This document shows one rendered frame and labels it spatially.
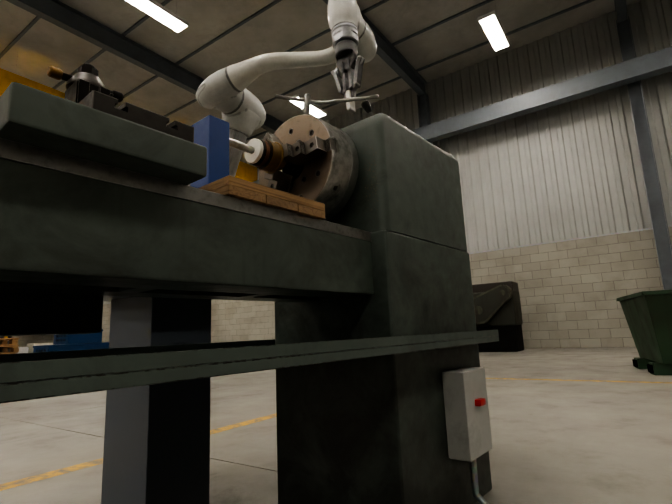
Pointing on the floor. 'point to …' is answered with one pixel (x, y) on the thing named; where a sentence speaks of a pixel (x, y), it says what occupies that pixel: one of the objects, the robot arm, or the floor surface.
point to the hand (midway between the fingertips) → (350, 101)
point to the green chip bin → (650, 329)
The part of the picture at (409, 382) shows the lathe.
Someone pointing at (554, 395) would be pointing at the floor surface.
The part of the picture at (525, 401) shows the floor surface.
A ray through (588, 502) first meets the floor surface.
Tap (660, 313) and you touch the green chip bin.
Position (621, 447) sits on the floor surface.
